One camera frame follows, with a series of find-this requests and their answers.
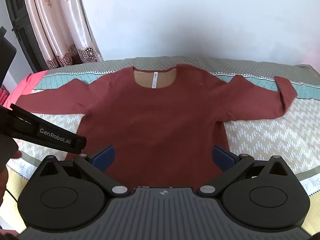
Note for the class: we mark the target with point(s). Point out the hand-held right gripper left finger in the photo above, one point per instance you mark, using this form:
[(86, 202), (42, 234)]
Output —
[(105, 156)]

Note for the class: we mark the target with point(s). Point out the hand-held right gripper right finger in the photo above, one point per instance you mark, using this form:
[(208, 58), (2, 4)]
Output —
[(221, 156)]

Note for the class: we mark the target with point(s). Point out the dark red sweater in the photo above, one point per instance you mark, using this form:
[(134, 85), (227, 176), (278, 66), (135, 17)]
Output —
[(155, 120)]

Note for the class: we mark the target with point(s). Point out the person's left hand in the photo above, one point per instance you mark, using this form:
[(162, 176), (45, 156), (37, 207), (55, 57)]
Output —
[(15, 154)]

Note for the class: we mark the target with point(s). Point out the patterned beige teal bedsheet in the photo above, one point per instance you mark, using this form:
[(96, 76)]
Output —
[(262, 135)]

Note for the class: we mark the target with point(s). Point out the pink cloth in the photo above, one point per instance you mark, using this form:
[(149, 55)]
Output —
[(22, 85)]

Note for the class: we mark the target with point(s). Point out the black flat panel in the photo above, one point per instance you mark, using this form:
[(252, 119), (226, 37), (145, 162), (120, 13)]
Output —
[(6, 52)]

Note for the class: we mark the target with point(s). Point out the dark window frame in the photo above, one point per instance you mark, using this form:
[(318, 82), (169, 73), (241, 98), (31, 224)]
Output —
[(22, 30)]

